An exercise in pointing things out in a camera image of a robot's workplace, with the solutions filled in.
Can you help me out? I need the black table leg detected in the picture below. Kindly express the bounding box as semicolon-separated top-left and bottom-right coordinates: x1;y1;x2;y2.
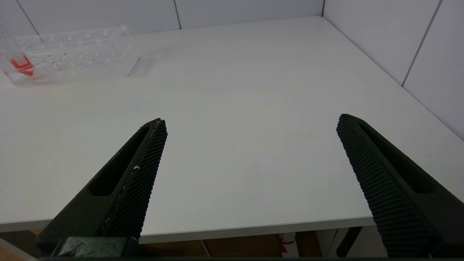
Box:
336;227;364;258

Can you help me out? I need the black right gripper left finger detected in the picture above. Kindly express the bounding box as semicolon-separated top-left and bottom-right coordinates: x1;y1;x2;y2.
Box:
36;118;168;243

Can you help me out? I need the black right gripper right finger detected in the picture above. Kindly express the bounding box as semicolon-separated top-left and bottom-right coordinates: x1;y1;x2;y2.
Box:
336;113;464;258

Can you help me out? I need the clear acrylic test tube rack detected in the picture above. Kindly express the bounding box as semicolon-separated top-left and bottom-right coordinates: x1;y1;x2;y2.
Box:
0;25;140;86

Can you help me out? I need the test tube with red pigment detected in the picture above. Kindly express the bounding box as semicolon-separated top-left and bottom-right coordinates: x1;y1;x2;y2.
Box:
0;27;36;78

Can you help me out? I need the red and white object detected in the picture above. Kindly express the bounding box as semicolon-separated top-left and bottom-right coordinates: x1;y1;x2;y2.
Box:
277;234;298;258

